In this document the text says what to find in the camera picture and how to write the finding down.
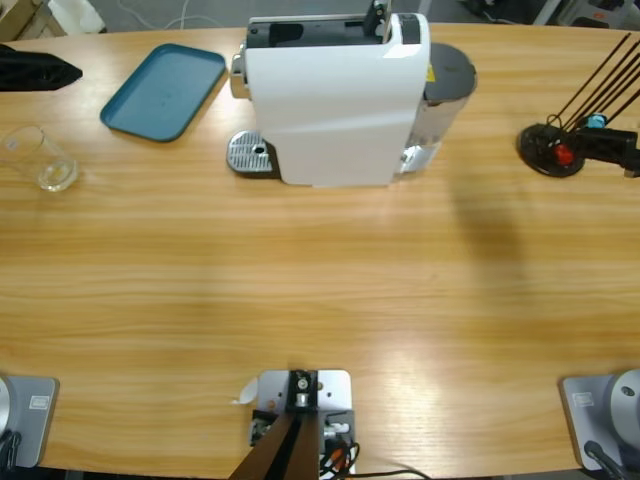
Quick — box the metal drip tray grate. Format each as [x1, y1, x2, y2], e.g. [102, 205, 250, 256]
[226, 129, 281, 180]

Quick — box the white capsule coffee machine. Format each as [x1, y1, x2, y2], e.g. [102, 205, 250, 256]
[227, 0, 479, 190]

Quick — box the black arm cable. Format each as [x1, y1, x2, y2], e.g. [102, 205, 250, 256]
[583, 439, 626, 480]
[0, 429, 24, 469]

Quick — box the black mount cable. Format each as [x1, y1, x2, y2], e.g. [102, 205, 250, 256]
[319, 439, 431, 480]

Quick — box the white tape tab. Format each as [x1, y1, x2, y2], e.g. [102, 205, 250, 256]
[230, 377, 260, 406]

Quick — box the cardboard box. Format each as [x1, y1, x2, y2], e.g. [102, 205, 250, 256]
[0, 0, 44, 42]

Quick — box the black capsule holder with rods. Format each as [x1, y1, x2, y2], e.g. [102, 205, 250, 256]
[517, 32, 640, 179]

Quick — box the blue plastic tray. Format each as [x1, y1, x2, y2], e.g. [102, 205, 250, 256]
[99, 42, 229, 144]

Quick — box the clear glass cup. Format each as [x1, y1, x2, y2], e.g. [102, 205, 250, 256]
[0, 124, 81, 193]

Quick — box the dark camera post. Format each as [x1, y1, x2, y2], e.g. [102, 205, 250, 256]
[227, 369, 321, 480]

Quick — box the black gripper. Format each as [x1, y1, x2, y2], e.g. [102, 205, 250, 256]
[574, 126, 640, 180]

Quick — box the white floor cable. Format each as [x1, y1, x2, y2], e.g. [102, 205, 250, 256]
[117, 0, 241, 31]

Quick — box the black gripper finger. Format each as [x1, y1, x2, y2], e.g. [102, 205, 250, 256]
[0, 55, 84, 93]
[0, 43, 56, 66]

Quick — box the white foam sheet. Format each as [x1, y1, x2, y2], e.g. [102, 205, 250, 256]
[49, 0, 107, 34]

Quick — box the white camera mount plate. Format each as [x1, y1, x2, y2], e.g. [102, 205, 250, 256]
[249, 368, 361, 476]

